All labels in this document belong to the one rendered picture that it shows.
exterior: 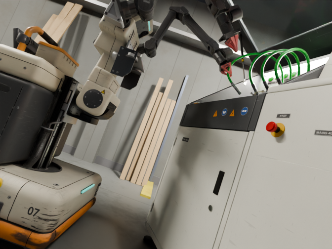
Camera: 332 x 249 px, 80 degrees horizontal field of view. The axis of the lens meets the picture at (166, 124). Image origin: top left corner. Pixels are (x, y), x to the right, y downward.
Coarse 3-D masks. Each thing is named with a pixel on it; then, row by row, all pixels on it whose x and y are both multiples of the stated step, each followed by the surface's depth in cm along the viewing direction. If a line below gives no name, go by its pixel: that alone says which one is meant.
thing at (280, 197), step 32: (288, 96) 68; (320, 96) 59; (256, 128) 76; (288, 128) 64; (320, 128) 55; (256, 160) 71; (288, 160) 60; (320, 160) 52; (256, 192) 66; (288, 192) 57; (320, 192) 50; (256, 224) 62; (288, 224) 54; (320, 224) 47
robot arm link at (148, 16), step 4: (136, 0) 97; (136, 4) 97; (136, 8) 97; (140, 12) 98; (152, 12) 99; (140, 16) 102; (144, 16) 98; (148, 16) 100; (152, 16) 103; (144, 20) 102
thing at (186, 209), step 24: (192, 144) 115; (216, 144) 95; (240, 144) 81; (168, 168) 132; (192, 168) 106; (216, 168) 89; (168, 192) 120; (192, 192) 98; (216, 192) 83; (168, 216) 110; (192, 216) 92; (216, 216) 78; (168, 240) 102; (192, 240) 86
